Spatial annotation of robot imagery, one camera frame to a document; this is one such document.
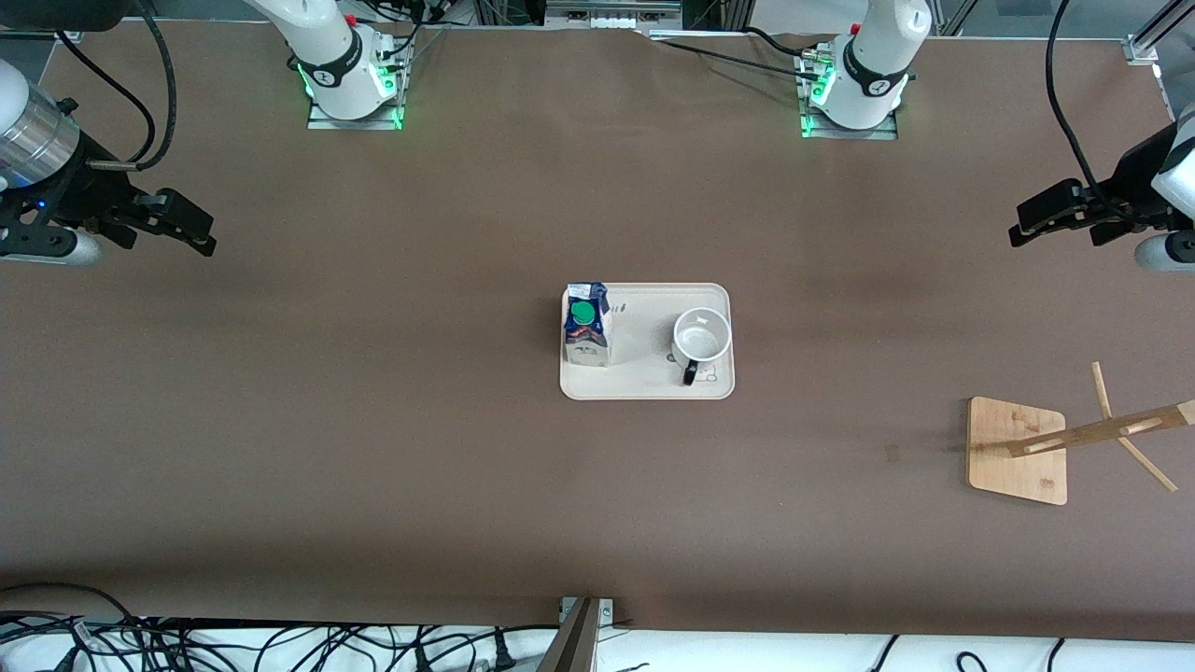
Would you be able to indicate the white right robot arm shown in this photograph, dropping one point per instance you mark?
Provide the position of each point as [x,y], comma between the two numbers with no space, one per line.
[327,56]

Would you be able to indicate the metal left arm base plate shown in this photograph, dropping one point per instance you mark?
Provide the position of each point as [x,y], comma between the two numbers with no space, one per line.
[850,133]

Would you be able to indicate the metal post bracket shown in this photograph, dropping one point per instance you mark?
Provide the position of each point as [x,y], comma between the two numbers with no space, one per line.
[607,611]

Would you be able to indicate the aluminium frame crossbar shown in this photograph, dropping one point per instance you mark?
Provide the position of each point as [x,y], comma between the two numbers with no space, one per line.
[611,11]

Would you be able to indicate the blue white milk carton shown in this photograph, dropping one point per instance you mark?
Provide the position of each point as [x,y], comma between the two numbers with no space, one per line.
[586,341]

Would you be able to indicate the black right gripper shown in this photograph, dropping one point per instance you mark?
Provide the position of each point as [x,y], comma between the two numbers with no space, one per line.
[77,183]

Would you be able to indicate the aluminium camera post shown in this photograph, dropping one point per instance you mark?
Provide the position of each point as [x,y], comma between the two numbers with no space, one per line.
[574,644]

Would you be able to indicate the brown table cover sheet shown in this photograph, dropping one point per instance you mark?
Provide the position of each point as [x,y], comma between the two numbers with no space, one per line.
[597,513]

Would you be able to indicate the cream rabbit print tray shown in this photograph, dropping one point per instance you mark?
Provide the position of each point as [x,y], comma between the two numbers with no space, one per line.
[639,369]

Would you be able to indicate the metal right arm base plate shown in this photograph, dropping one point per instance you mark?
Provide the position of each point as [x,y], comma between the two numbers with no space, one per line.
[355,122]

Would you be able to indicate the aluminium frame profile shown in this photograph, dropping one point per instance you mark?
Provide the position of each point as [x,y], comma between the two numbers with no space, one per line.
[1153,33]
[65,34]

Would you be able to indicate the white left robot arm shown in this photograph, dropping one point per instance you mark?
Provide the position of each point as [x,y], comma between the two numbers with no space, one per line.
[873,65]

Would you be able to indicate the white smiley face mug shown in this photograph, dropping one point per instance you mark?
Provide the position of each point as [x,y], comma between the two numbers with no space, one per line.
[702,336]

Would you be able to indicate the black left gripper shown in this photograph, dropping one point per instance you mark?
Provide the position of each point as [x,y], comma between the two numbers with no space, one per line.
[1132,180]

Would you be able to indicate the wooden mug tree stand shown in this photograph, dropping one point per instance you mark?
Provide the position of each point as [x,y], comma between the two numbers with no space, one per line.
[1013,453]

